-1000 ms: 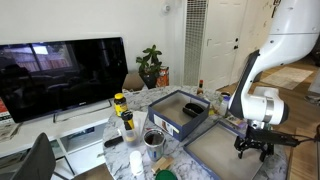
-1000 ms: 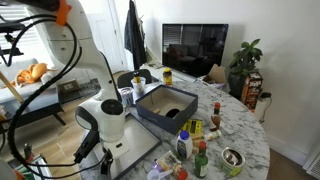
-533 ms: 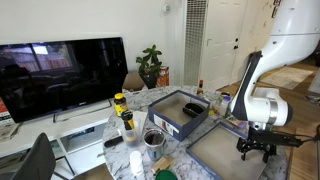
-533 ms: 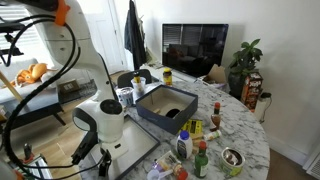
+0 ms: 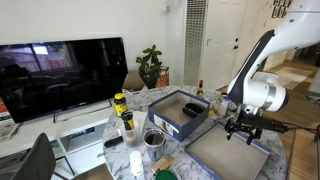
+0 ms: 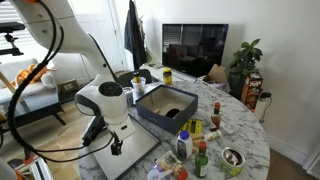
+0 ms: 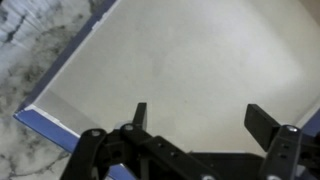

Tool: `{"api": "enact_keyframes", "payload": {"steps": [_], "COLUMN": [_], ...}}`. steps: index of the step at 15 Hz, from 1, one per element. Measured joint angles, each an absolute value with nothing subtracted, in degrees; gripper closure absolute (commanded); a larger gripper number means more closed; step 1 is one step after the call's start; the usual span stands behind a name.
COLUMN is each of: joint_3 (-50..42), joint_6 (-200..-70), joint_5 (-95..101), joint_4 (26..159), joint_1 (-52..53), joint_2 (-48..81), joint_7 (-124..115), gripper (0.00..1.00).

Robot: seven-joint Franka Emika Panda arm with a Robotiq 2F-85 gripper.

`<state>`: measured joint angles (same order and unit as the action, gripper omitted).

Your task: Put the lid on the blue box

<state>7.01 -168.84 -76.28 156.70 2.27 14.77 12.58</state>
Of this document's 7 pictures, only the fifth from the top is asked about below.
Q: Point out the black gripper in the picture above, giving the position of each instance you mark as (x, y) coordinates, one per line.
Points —
(251, 121)

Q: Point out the white door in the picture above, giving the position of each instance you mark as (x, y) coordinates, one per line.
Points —
(220, 43)

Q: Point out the white bottle blue cap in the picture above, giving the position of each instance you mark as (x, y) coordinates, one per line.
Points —
(225, 106)

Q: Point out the brown hot sauce bottle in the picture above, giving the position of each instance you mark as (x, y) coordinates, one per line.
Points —
(200, 89)

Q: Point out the small wooden block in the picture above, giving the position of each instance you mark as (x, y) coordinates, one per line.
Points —
(168, 162)
(159, 165)

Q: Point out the green potted plant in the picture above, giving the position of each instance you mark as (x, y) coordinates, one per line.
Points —
(150, 65)

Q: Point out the clear plastic container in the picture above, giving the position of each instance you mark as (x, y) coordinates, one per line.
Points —
(130, 138)

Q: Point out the yellow mustard bottle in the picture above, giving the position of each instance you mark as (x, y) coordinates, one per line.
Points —
(128, 123)

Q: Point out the black flat television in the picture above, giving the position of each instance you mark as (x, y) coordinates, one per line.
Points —
(66, 76)

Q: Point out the white TV stand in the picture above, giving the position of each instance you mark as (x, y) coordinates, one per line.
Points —
(33, 135)

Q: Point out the white wall thermostat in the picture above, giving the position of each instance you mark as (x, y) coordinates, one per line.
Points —
(166, 8)

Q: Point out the yellow cap vitamin bottle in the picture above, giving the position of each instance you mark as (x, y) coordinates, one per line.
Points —
(120, 105)

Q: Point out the black chair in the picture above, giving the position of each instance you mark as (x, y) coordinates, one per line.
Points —
(36, 160)

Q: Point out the steel tumbler blue label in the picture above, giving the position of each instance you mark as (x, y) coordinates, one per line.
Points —
(154, 146)

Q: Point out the wall picture frames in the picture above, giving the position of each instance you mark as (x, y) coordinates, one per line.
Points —
(281, 8)

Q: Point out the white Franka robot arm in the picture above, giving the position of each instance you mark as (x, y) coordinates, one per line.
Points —
(263, 90)

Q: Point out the beige floor rug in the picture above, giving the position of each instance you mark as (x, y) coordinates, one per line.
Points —
(295, 77)

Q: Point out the blue shoe box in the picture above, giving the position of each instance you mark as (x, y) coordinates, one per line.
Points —
(173, 128)

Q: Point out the white plastic bottle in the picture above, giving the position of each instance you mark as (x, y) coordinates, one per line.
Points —
(136, 163)

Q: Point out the green round lid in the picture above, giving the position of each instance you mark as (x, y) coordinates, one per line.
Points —
(166, 175)

